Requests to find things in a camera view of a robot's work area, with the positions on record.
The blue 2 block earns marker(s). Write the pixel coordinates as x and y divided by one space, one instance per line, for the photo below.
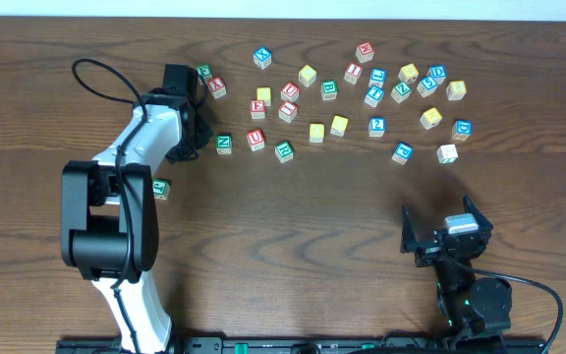
376 127

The red u block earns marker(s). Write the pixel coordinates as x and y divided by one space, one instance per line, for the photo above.
256 140
290 92

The red U block lower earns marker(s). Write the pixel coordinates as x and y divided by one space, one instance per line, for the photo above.
256 140

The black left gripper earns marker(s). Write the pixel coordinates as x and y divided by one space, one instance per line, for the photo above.
198 136

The green Z block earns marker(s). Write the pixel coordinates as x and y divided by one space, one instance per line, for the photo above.
401 92

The green F block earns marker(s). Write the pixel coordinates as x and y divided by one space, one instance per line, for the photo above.
204 73

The green N block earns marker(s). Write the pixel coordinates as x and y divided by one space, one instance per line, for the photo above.
224 144

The blue 5 block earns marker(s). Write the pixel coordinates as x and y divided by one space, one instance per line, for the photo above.
427 86

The green B block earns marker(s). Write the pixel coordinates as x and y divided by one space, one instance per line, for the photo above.
329 90

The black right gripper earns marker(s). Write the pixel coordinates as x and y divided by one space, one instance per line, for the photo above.
442 247

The blue T block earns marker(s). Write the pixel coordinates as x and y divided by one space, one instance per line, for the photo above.
374 96

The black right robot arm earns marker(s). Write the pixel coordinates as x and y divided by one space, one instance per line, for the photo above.
475 307

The yellow block upper middle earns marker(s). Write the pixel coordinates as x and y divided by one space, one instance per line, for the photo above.
307 76

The yellow block centre right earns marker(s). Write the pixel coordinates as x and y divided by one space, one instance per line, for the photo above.
339 125

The yellow O block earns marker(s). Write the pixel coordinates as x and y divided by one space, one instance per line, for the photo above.
264 94

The red block top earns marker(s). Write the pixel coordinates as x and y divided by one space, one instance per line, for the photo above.
364 52

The green J block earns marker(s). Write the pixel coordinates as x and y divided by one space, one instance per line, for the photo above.
161 189

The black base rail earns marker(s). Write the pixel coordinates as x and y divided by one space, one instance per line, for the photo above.
400 343

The blue D block upper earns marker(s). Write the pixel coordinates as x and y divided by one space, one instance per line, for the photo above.
437 73

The blue L block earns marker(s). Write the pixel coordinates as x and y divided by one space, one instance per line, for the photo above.
377 77

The blue D block lower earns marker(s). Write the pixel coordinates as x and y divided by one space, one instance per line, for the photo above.
461 130

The green R block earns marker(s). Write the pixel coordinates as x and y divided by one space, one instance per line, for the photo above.
284 152

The yellow K block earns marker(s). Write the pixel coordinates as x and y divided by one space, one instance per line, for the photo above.
430 118

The yellow 8 block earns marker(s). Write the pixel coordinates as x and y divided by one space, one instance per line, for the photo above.
456 90

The blue d block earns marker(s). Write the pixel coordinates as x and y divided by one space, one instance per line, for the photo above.
437 73
461 130

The yellow block upper right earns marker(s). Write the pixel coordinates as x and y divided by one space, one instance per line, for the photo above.
408 74

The red i block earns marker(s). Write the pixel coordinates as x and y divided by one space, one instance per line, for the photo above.
288 111
353 73

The blue P block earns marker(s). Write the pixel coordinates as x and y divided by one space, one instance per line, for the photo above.
402 153

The blue X block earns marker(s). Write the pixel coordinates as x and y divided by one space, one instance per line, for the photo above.
262 57

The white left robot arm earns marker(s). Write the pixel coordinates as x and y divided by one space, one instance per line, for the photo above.
109 223

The yellow block centre left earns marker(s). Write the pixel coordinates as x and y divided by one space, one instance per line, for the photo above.
316 133

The red U block upper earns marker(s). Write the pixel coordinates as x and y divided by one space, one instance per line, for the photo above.
290 92

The red E block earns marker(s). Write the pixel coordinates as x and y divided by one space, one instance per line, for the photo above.
258 109

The red X block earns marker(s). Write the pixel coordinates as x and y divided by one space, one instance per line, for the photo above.
217 87

